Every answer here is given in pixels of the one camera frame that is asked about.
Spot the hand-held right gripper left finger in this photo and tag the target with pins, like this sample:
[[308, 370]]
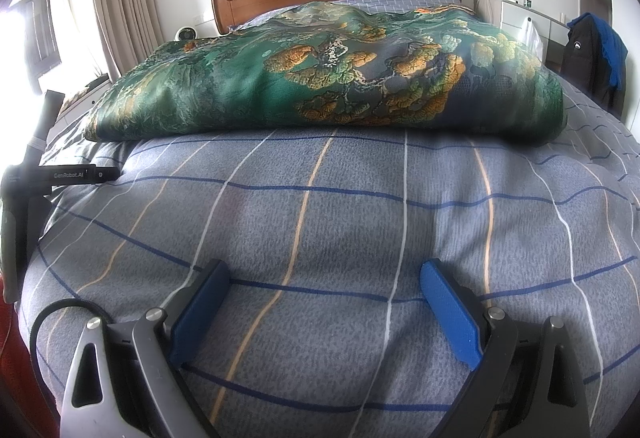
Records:
[[197, 318]]

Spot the white dresser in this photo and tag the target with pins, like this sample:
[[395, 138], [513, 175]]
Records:
[[510, 16]]

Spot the window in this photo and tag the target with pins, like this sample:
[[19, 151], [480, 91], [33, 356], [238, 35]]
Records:
[[40, 33]]

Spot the orange fleece garment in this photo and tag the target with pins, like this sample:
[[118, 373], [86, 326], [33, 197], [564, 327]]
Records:
[[20, 378]]

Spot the black and blue jacket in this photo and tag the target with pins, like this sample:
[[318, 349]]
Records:
[[585, 58]]

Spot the green printed padded jacket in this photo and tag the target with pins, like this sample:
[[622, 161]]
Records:
[[300, 88]]

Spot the white round device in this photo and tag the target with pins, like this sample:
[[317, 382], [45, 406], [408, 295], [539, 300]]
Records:
[[186, 34]]

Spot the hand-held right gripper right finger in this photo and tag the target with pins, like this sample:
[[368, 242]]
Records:
[[450, 313]]

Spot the white low drawer cabinet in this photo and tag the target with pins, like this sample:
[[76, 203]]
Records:
[[85, 101]]

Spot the blue-grey checked bed cover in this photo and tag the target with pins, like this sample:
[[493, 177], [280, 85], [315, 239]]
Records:
[[350, 228]]

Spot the white plastic bag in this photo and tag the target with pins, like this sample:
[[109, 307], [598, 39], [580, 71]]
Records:
[[530, 38]]

